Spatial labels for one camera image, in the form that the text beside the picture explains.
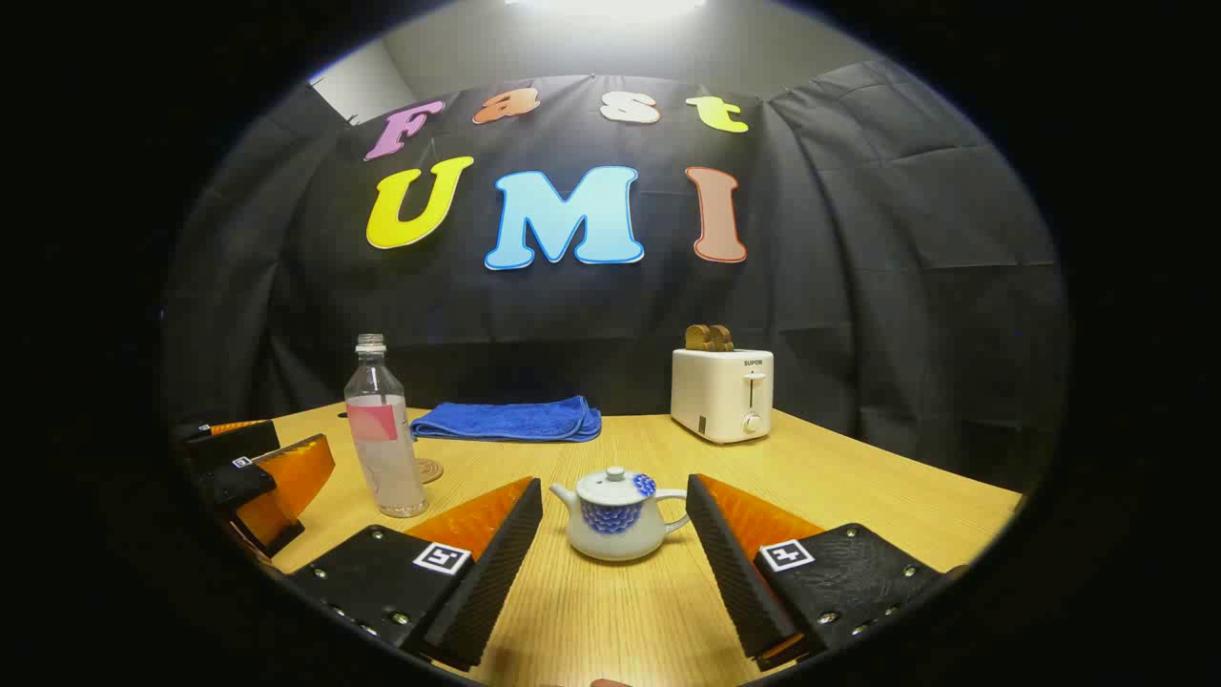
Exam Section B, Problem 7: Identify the large ceiling light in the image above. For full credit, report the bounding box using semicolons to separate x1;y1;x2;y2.
504;0;709;18

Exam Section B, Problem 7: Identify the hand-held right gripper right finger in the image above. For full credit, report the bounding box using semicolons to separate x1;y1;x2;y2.
685;473;955;672

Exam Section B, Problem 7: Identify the white toaster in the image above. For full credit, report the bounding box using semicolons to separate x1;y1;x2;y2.
670;347;776;446

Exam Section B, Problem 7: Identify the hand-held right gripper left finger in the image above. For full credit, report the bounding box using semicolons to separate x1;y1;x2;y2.
286;475;545;672

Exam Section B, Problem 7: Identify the clear plastic water bottle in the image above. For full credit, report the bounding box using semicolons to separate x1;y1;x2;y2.
344;334;429;519

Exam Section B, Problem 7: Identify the blue folded towel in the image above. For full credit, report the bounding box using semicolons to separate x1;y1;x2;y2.
410;395;603;444

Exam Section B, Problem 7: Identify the white blue-flowered teacup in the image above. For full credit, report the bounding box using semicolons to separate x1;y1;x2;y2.
549;482;692;562

